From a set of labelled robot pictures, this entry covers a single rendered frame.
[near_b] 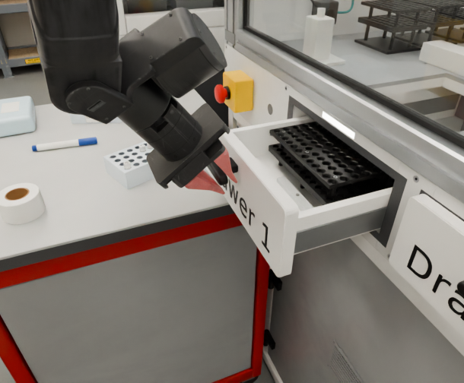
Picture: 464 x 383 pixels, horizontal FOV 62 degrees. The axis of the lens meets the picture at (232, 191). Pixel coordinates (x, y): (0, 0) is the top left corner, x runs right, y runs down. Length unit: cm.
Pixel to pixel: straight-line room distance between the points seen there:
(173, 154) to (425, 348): 42
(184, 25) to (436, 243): 34
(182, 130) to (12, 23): 422
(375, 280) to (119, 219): 43
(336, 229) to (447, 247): 13
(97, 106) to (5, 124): 71
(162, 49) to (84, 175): 51
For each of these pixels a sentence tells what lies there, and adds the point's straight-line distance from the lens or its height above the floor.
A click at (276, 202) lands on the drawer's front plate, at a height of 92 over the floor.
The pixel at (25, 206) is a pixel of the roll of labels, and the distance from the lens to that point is 73.
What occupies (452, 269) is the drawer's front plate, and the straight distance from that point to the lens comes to 47.
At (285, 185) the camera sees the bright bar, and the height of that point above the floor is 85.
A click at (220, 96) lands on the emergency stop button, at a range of 84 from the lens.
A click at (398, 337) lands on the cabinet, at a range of 65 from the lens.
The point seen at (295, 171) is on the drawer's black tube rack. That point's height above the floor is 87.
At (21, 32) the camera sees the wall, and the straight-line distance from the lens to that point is 462.
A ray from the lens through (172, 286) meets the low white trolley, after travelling 83.
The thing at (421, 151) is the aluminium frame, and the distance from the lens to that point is 48.
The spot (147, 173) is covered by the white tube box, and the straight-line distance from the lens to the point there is 77.
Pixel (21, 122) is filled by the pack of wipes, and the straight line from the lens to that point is 105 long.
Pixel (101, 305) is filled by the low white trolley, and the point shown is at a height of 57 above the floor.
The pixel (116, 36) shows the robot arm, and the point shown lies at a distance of 31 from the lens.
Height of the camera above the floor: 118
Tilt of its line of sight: 35 degrees down
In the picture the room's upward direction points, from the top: straight up
